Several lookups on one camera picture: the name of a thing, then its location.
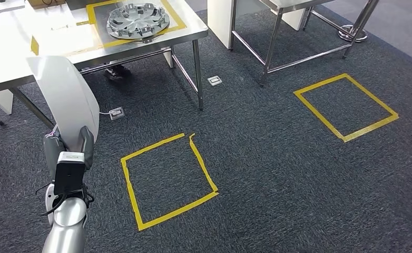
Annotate steel table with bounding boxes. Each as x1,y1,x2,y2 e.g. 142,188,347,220
232,0,381,86

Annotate person's foot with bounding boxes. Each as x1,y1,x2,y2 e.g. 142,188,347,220
104,64,132,82

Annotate white curved plastic part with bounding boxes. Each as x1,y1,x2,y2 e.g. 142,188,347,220
26,55,101,154

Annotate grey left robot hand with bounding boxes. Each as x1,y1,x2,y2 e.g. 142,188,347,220
43,125,95,181

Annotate steel workbench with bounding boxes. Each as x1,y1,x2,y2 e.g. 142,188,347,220
0,0,210,131

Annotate yellow floor tape square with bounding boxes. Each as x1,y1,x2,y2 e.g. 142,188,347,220
292,72,400,143
120,132,220,232

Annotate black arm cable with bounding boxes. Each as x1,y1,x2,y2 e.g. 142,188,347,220
35,183,96,217

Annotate yellow workbench tape frame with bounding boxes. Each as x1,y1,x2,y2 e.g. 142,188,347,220
30,0,188,57

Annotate chrome round stand base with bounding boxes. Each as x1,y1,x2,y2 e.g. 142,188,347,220
337,23,369,43

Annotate silver wheel hubcap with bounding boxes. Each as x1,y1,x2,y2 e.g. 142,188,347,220
106,2,171,41

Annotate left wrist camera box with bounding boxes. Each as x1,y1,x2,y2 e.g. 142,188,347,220
53,151,86,197

